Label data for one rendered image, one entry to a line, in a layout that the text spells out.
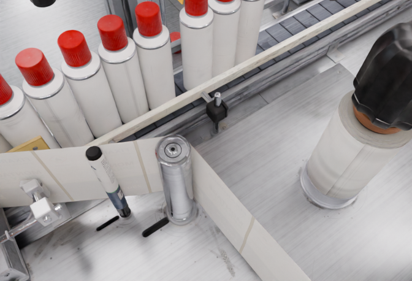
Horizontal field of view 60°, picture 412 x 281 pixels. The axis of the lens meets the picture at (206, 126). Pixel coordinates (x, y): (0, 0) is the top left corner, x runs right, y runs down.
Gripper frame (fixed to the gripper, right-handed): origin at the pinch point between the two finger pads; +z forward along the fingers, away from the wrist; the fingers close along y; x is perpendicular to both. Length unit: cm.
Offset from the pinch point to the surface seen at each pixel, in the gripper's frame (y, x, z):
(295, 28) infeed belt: -0.7, -5.8, 8.9
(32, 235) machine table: 8, -62, 35
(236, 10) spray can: 2.7, -29.7, 0.8
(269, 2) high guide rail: -2.9, -15.1, 3.7
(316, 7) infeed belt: -3.0, 2.0, 6.1
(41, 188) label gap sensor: 12, -61, 16
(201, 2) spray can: 2.0, -36.5, -0.5
